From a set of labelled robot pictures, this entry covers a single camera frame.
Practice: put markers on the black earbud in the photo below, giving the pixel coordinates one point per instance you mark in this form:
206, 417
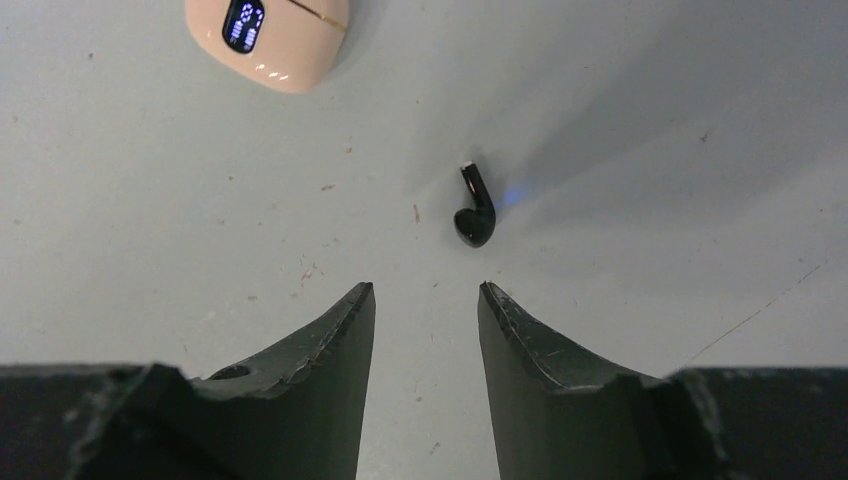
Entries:
475, 225

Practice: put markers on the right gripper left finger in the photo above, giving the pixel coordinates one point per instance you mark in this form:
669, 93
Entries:
291, 411

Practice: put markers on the beige earbud charging case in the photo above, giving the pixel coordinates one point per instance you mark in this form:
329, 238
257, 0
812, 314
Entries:
287, 46

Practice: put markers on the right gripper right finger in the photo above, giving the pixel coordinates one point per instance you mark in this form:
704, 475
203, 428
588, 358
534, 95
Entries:
561, 411

